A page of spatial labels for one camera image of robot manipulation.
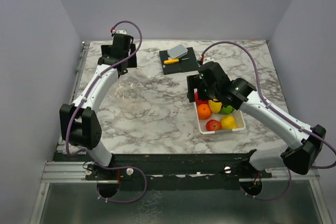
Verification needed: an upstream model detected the clear zip top bag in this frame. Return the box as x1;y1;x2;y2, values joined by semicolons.
107;76;149;103

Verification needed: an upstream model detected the yellow toy pear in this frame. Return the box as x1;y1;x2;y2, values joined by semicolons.
220;115;237;130

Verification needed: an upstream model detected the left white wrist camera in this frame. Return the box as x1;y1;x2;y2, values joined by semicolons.
114;30;128;35

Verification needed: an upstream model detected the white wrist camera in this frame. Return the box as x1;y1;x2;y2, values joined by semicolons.
114;30;128;35
202;57;215;65

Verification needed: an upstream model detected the black cutting board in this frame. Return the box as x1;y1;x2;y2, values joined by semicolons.
159;47;198;75

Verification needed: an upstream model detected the green toy fruit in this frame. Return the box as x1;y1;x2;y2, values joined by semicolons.
219;104;234;115

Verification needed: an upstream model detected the grey white rectangular box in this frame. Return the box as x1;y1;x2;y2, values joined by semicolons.
167;44;188;59

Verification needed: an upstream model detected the yellow handled knife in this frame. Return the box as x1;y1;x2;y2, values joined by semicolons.
164;58;189;65

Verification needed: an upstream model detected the orange toy fruit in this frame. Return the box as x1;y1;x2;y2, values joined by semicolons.
197;104;212;120

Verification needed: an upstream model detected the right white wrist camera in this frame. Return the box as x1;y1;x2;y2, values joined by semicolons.
202;57;215;65

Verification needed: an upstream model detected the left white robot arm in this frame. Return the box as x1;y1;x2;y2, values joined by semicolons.
59;30;137;179

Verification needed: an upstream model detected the yellow toy mango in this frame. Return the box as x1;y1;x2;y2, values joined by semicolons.
208;99;222;114

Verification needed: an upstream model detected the white perforated plastic basket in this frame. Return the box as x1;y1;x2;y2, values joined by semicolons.
193;92;246;134

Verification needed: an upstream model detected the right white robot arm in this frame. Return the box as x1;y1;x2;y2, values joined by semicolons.
187;61;326;177

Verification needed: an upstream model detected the red toy apple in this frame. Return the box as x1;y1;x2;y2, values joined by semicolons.
195;92;208;106

